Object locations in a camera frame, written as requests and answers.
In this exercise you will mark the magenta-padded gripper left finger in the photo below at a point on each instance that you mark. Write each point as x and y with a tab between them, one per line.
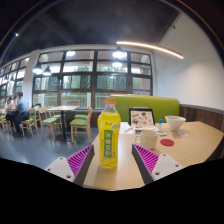
60	168

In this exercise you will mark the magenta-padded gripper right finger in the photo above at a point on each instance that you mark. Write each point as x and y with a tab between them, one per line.
165	165

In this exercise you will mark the yellow drink bottle orange cap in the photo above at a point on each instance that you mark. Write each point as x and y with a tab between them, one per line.
108	133

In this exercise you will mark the flat round red coaster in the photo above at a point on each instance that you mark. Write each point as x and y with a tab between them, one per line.
167	142

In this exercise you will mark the small blue-capped bottle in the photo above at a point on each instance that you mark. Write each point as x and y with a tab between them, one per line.
160	124

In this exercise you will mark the wooden chairs with green seats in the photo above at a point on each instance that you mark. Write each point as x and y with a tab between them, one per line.
80	122

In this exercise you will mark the black laptop with stickers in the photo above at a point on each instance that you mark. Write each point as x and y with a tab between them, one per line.
141	117

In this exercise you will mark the light wooden dining table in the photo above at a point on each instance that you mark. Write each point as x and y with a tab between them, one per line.
61	108

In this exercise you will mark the green upholstered booth bench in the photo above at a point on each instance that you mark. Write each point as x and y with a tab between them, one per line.
160	105

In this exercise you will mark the person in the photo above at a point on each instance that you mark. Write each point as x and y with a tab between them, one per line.
22	108
10	108

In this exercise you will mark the long curved ceiling light strip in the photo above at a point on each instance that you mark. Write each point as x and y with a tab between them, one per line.
150	46

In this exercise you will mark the hanging pendant lamps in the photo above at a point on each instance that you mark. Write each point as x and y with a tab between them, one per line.
119	53

